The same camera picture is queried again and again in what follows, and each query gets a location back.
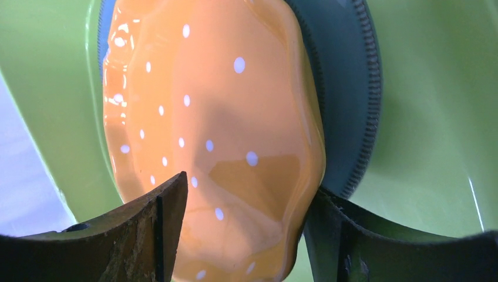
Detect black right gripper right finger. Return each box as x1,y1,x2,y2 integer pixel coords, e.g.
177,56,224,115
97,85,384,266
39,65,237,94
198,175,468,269
304,189,497,282

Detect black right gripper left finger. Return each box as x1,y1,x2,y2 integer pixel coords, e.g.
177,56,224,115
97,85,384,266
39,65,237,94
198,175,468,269
1,172,188,281

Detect yellow polka dot plate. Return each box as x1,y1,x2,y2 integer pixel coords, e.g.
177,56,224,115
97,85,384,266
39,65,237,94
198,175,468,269
103,1,325,281

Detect grey blue round plate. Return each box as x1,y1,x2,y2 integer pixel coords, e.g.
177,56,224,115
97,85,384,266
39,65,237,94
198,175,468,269
97,1,382,199

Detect lime green plastic basin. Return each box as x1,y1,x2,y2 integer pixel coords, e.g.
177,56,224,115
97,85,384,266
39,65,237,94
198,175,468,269
0,0,498,282

